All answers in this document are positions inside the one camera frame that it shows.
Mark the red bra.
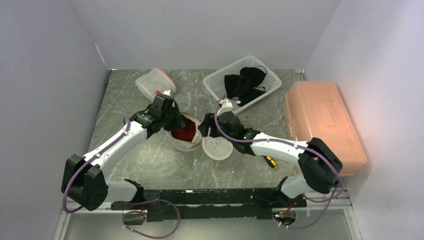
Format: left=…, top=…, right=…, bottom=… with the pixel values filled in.
left=171, top=115, right=197, bottom=142

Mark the white mesh laundry bag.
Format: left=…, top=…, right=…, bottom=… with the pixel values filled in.
left=167, top=112, right=234, bottom=161

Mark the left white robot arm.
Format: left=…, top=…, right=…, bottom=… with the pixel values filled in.
left=61, top=90, right=185, bottom=214

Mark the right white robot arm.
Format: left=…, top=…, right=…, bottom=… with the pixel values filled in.
left=198, top=112, right=344, bottom=208

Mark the black bra in basket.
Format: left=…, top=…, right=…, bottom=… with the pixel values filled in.
left=224, top=65, right=268, bottom=107

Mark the white plastic basket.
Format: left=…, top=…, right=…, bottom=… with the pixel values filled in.
left=203, top=55, right=282, bottom=115

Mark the black yellow short screwdriver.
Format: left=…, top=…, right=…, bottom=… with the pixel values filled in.
left=263, top=156, right=278, bottom=169

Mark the orange translucent storage box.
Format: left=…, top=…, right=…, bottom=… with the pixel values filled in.
left=284, top=81, right=367, bottom=177

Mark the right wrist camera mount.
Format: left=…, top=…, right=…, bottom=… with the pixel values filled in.
left=217, top=98, right=233, bottom=116

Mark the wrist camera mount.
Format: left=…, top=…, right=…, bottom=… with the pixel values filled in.
left=155, top=89, right=173, bottom=99
left=217, top=98, right=233, bottom=116

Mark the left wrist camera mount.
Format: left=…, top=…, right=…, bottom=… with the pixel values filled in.
left=155, top=89, right=173, bottom=99

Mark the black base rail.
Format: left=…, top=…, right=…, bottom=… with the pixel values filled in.
left=111, top=187, right=307, bottom=222

